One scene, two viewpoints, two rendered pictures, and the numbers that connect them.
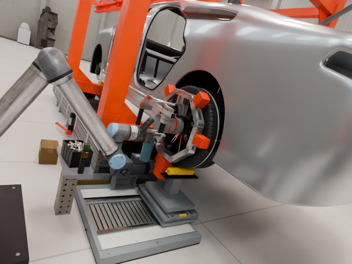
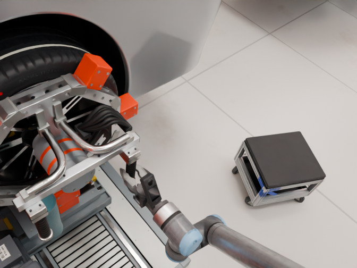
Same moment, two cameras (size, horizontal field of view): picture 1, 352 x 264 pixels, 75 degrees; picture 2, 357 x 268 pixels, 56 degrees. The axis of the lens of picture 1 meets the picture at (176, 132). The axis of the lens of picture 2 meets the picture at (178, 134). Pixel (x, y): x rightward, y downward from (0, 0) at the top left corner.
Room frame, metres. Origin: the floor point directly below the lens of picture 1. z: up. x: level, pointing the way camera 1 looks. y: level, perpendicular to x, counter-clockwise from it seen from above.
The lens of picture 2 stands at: (1.52, 0.74, 1.89)
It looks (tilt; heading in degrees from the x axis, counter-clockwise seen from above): 51 degrees down; 255
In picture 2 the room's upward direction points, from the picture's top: 15 degrees clockwise
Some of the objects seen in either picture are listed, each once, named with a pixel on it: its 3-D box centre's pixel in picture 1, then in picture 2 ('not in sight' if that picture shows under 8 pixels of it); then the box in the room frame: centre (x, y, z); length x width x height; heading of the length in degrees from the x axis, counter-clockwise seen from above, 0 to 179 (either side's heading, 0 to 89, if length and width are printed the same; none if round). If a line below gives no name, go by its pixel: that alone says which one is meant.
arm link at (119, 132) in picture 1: (118, 131); (182, 233); (1.30, 0.33, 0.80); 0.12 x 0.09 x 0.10; 128
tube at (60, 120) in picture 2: (177, 103); (94, 123); (1.60, 0.05, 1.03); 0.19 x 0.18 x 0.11; 128
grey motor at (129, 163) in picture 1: (132, 172); (13, 267); (1.96, 0.26, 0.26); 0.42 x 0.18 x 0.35; 128
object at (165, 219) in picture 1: (166, 201); (53, 201); (1.86, -0.12, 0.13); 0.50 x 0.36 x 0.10; 38
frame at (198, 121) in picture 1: (175, 125); (52, 145); (1.76, 0.02, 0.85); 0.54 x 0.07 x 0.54; 38
